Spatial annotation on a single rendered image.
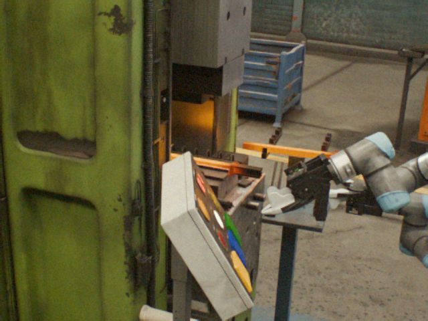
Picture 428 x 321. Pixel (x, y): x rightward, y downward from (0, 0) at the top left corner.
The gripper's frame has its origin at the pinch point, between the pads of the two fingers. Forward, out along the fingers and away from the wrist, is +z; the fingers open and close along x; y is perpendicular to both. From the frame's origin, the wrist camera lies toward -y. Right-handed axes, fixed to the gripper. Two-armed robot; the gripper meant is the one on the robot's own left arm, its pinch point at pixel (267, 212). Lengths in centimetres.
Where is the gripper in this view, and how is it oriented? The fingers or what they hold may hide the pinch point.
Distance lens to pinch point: 155.4
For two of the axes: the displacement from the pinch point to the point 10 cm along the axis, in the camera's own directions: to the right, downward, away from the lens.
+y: -4.6, -8.2, -3.5
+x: 0.8, 3.5, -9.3
